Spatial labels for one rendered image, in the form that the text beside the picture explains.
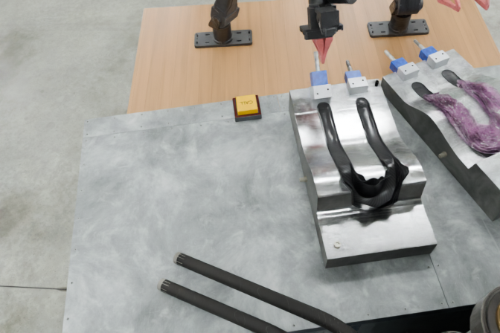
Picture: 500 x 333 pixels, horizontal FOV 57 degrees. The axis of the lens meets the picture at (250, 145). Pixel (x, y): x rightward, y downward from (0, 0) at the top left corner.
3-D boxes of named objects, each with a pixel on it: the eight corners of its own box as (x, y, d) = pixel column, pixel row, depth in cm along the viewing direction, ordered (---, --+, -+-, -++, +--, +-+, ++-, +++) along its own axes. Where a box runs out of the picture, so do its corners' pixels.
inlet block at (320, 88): (304, 53, 130) (309, 51, 124) (321, 51, 130) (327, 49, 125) (310, 99, 131) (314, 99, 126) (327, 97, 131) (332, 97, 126)
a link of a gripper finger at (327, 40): (334, 65, 118) (333, 28, 114) (307, 68, 118) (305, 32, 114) (328, 59, 124) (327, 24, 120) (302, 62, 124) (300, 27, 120)
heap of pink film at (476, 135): (416, 98, 131) (422, 79, 124) (466, 77, 134) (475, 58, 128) (478, 166, 117) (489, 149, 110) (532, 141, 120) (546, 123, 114)
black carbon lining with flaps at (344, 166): (313, 108, 129) (315, 85, 122) (369, 100, 130) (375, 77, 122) (343, 218, 109) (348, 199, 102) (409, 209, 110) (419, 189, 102)
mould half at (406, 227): (289, 110, 138) (289, 79, 127) (373, 99, 139) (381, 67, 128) (325, 268, 110) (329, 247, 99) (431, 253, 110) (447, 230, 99)
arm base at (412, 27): (436, 15, 148) (430, 1, 152) (373, 19, 148) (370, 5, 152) (429, 34, 154) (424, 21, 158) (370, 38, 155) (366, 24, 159)
